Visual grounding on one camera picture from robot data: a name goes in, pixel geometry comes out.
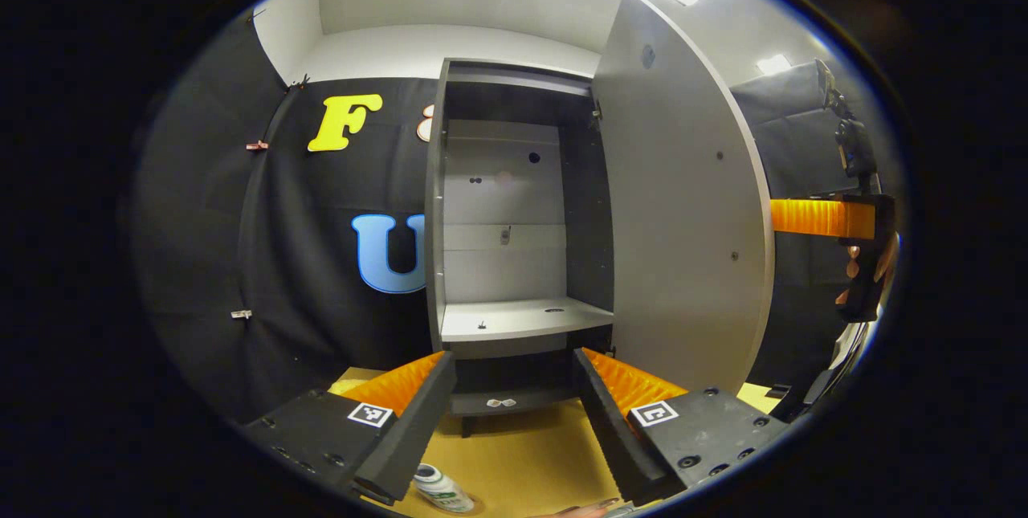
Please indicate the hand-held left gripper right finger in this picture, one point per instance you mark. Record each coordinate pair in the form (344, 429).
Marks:
(606, 430)

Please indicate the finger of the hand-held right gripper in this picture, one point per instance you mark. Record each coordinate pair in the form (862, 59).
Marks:
(819, 218)

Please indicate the white green label bottle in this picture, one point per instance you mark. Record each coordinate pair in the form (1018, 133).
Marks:
(442, 487)

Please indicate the pink cloth clip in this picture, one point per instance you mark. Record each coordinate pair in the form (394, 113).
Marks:
(257, 146)

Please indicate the black backdrop cloth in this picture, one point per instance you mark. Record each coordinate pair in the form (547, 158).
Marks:
(281, 261)

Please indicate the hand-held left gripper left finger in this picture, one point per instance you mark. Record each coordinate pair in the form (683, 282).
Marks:
(414, 430)

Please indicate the small ceiling light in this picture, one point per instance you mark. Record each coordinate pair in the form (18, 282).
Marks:
(773, 64)

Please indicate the small black block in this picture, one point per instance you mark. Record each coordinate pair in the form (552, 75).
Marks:
(777, 391)

